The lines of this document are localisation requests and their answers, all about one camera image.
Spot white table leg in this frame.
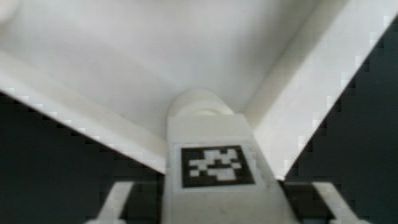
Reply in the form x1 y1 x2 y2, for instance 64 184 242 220
160 108 301 224

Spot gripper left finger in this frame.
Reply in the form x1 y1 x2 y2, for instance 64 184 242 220
84 181 135 224

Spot white square table top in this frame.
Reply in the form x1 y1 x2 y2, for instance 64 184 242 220
0 0 398 176

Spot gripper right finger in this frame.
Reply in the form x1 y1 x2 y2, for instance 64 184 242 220
313 182 372 224

